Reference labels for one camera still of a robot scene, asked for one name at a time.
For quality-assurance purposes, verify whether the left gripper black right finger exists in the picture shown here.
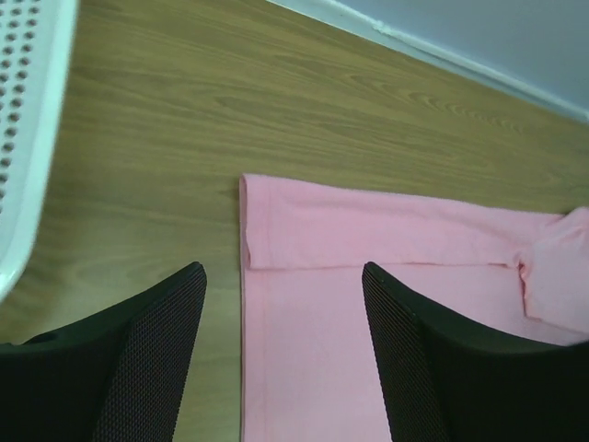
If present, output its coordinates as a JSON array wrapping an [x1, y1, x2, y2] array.
[[362, 262, 588, 441]]

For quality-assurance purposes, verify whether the white perforated plastic basket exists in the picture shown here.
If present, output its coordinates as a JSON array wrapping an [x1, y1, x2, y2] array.
[[1, 0, 78, 297]]

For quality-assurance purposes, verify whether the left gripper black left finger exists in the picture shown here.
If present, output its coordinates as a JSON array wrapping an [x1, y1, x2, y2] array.
[[1, 262, 206, 441]]

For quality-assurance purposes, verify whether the pink t shirt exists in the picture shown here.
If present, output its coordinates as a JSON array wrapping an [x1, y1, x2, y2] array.
[[239, 175, 588, 441]]

